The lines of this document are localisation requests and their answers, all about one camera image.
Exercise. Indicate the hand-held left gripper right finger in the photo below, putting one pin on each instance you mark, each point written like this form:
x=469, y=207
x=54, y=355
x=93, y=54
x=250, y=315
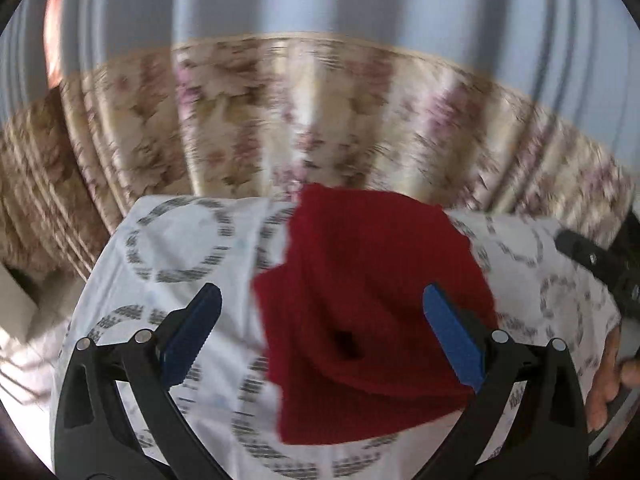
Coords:
x=450, y=325

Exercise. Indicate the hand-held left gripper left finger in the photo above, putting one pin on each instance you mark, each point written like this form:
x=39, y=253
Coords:
x=192, y=322

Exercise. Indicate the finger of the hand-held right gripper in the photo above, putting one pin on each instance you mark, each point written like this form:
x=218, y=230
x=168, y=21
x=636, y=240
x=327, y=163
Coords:
x=595, y=260

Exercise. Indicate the red knitted garment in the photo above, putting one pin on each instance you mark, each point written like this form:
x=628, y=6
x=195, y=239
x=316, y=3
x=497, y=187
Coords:
x=365, y=280

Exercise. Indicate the person's right hand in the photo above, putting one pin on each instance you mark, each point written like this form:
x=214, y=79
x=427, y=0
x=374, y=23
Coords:
x=607, y=375

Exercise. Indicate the white leaning board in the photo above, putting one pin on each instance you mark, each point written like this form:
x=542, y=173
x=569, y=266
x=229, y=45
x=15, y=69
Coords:
x=17, y=300

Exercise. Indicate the blue floral curtain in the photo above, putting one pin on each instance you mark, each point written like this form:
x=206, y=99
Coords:
x=30, y=185
x=350, y=110

